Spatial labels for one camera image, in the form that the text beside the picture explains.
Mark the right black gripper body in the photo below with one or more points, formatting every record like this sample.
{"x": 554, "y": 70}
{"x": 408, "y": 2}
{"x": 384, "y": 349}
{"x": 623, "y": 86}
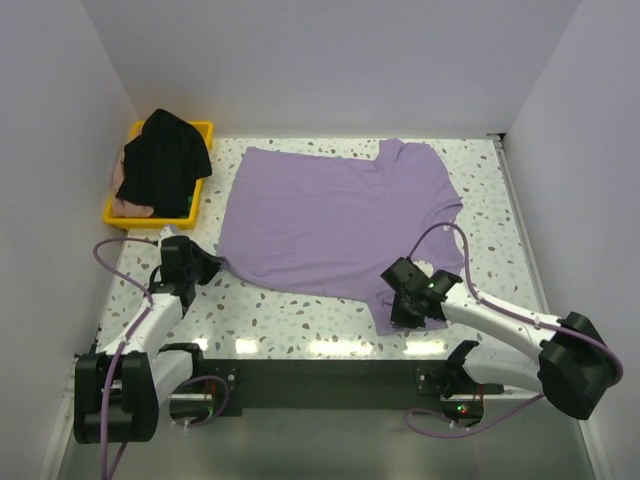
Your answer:
{"x": 403, "y": 315}

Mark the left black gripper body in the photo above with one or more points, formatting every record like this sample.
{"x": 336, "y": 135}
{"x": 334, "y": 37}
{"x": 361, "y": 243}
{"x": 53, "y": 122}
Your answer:
{"x": 202, "y": 267}

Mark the purple t shirt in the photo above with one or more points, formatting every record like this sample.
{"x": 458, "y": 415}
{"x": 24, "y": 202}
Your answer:
{"x": 328, "y": 226}

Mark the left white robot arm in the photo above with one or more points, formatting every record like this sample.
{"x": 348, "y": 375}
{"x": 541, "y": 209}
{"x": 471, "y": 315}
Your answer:
{"x": 120, "y": 387}

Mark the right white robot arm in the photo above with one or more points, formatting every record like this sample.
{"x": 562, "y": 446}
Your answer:
{"x": 565, "y": 359}

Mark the pink t shirt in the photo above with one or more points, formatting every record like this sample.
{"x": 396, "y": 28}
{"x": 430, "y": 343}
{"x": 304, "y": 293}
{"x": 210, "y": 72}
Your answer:
{"x": 123, "y": 208}

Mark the black t shirt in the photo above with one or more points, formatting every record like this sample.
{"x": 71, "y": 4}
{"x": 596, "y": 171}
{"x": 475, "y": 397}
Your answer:
{"x": 162, "y": 165}

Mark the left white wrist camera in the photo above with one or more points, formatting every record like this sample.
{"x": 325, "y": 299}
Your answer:
{"x": 168, "y": 231}

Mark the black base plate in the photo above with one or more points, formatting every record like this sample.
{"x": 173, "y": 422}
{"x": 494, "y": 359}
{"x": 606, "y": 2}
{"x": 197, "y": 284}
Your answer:
{"x": 323, "y": 385}

